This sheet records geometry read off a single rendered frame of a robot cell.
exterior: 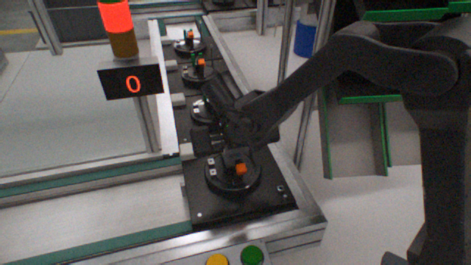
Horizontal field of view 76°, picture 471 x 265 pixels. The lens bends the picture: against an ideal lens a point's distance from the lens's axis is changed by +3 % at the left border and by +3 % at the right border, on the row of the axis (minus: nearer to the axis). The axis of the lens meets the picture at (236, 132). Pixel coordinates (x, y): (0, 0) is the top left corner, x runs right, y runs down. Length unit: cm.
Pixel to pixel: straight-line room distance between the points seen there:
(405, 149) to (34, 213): 91
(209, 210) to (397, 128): 50
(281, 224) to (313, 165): 31
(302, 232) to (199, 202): 24
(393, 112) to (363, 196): 24
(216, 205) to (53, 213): 40
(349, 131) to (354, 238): 26
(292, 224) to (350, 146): 24
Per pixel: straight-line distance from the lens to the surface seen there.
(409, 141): 86
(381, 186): 96
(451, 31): 30
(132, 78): 66
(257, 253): 63
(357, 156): 77
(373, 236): 84
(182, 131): 88
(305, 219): 70
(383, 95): 68
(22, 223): 88
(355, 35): 32
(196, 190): 72
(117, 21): 62
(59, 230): 82
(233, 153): 67
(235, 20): 182
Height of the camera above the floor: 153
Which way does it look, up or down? 40 degrees down
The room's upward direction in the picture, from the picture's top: straight up
